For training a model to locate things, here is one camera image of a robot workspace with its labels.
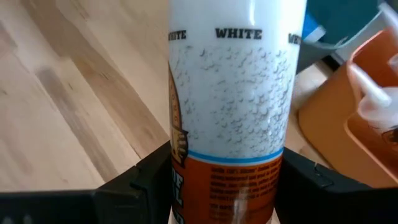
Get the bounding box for orange sealant tube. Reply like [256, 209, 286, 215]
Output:
[167, 0, 308, 224]
[346, 52, 398, 150]

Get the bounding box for orange plastic bin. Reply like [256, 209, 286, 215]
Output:
[297, 27, 398, 189]

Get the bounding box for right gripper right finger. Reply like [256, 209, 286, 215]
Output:
[275, 147, 398, 224]

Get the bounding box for teal plastic bin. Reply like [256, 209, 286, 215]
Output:
[297, 0, 386, 74]

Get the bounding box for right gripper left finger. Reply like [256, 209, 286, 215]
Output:
[0, 141, 172, 224]

